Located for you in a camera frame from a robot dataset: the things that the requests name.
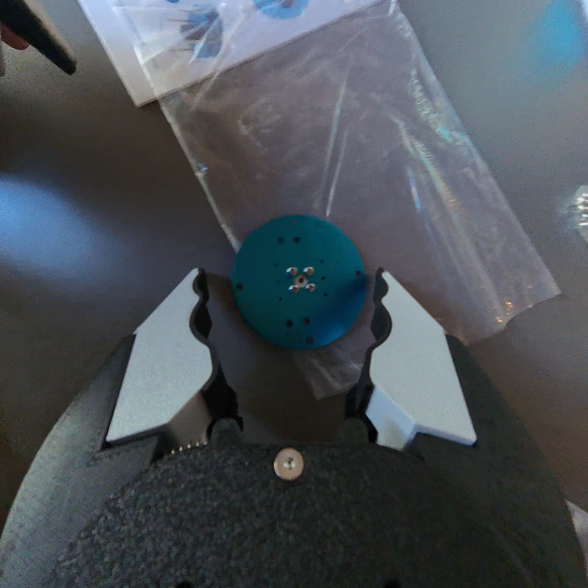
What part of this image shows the clear plastic bag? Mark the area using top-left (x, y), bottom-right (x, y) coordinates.
top-left (117, 0), bottom-right (561, 400)

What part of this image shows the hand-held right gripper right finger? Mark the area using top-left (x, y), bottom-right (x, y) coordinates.
top-left (346, 268), bottom-right (478, 450)

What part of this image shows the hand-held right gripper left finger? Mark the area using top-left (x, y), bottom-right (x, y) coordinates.
top-left (105, 268), bottom-right (243, 449)

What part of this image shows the white assembly instruction sheet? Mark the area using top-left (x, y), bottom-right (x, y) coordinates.
top-left (75, 0), bottom-right (396, 109)

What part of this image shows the blue round metal disc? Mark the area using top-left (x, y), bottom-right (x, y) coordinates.
top-left (229, 213), bottom-right (368, 352)

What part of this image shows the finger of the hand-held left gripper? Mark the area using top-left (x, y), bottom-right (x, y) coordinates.
top-left (0, 0), bottom-right (77, 77)

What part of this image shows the pile of small screw bags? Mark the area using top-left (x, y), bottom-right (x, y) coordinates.
top-left (562, 183), bottom-right (588, 240)

